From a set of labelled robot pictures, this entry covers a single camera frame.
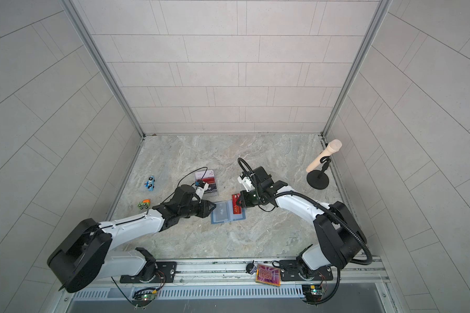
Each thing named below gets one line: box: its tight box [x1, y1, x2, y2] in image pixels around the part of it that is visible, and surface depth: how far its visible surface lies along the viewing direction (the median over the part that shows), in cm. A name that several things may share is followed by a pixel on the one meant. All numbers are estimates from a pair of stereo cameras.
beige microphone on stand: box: [306, 138, 343, 190], surface depth 94 cm
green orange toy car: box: [137, 198, 151, 210], surface depth 88 cm
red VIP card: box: [231, 193, 243, 215], surface depth 83 cm
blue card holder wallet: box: [210, 199, 247, 225], surface depth 86 cm
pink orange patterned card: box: [255, 264, 282, 287], surface depth 71 cm
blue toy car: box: [144, 176, 156, 192], surface depth 95 cm
